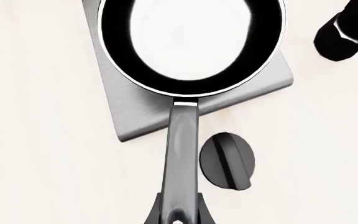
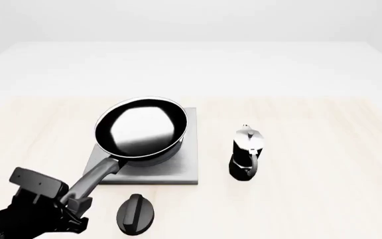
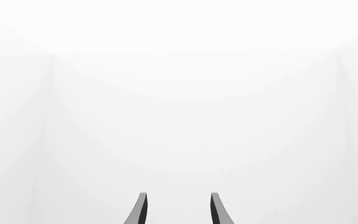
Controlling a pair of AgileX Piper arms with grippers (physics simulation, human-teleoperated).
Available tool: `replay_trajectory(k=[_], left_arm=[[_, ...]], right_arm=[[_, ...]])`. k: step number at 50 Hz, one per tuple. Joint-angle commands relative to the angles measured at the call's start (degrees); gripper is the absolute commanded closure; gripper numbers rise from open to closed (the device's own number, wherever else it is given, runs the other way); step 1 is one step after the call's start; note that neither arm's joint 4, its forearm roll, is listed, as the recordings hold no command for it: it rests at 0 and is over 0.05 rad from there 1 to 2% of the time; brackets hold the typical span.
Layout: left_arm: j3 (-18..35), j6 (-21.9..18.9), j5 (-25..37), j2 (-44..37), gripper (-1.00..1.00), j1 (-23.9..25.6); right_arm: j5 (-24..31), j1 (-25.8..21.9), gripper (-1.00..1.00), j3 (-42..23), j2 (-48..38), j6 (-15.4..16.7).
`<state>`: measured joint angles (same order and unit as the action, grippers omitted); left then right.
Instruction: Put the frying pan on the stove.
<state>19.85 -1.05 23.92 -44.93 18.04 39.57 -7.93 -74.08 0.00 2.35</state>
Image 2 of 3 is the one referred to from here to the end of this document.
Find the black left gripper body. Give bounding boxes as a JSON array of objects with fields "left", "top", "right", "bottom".
[{"left": 54, "top": 201, "right": 90, "bottom": 235}]

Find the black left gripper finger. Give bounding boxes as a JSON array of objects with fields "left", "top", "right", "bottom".
[{"left": 66, "top": 196, "right": 94, "bottom": 213}]

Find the black frying pan grey handle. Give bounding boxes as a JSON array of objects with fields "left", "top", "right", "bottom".
[{"left": 59, "top": 96, "right": 190, "bottom": 204}]

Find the round black stove knob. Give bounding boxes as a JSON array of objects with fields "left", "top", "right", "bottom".
[{"left": 115, "top": 193, "right": 156, "bottom": 237}]

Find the flat grey stove plate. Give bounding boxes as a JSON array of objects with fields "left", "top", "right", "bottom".
[{"left": 82, "top": 107, "right": 199, "bottom": 186}]

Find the small flat plate on stalk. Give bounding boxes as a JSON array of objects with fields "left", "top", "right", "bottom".
[{"left": 9, "top": 167, "right": 70, "bottom": 198}]

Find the black and silver moka pot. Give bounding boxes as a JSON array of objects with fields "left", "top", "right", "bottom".
[{"left": 227, "top": 123, "right": 266, "bottom": 181}]

